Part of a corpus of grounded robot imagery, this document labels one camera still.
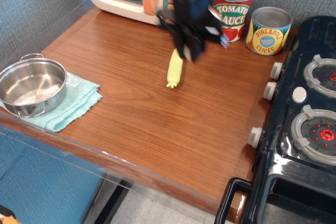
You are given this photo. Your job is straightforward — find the spoon with yellow handle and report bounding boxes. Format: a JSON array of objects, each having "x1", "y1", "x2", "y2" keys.
[{"x1": 166, "y1": 48, "x2": 183, "y2": 89}]

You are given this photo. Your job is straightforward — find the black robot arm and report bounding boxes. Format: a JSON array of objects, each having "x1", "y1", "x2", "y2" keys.
[{"x1": 91, "y1": 0, "x2": 228, "y2": 62}]

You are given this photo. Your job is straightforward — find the black toy stove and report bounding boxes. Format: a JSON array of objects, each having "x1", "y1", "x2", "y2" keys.
[{"x1": 215, "y1": 16, "x2": 335, "y2": 223}]

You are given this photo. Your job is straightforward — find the light blue folded cloth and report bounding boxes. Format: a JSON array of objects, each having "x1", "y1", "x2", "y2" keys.
[{"x1": 0, "y1": 71, "x2": 103, "y2": 133}]

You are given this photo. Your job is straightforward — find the pineapple slices can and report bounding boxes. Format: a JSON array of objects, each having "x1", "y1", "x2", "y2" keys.
[{"x1": 246, "y1": 7, "x2": 293, "y2": 56}]

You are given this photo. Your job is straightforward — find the orange object at corner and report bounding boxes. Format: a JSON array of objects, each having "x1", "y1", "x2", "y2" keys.
[{"x1": 0, "y1": 205, "x2": 20, "y2": 224}]

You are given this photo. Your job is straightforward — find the stainless steel pot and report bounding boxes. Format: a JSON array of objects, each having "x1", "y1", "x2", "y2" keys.
[{"x1": 1, "y1": 53, "x2": 67, "y2": 118}]

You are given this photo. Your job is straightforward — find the tomato sauce can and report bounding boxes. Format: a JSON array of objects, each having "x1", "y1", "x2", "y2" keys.
[{"x1": 212, "y1": 0, "x2": 253, "y2": 42}]

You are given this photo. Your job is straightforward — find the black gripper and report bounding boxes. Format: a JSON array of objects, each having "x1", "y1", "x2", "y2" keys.
[{"x1": 154, "y1": 0, "x2": 230, "y2": 63}]

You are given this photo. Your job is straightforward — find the white plush mushroom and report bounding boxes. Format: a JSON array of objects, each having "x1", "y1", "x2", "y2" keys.
[{"x1": 185, "y1": 6, "x2": 228, "y2": 48}]

